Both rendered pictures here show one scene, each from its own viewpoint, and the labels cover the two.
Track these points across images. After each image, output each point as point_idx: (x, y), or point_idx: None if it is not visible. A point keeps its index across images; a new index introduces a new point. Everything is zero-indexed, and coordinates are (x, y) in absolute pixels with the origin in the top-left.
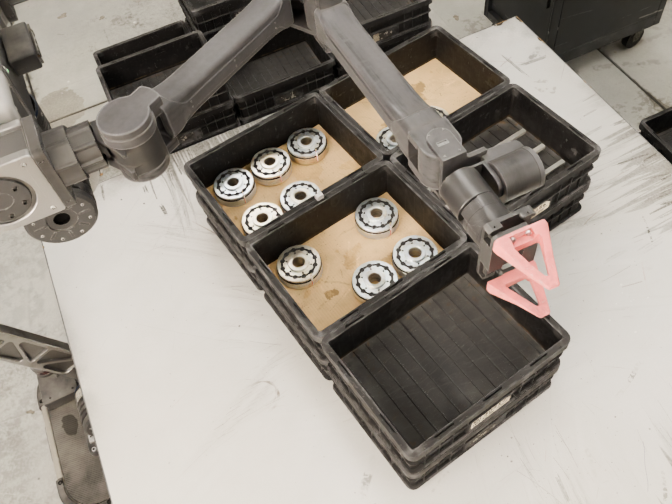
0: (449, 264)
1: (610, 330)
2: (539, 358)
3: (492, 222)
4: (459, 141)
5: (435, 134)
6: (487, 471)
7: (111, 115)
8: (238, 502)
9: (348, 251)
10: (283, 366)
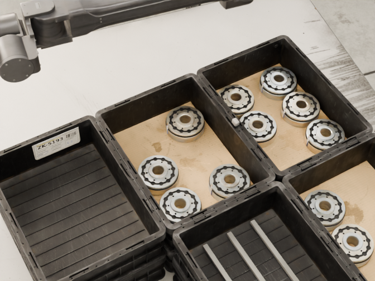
0: (148, 214)
1: None
2: (35, 261)
3: None
4: (39, 17)
5: (48, 3)
6: (0, 265)
7: None
8: (25, 107)
9: (198, 162)
10: None
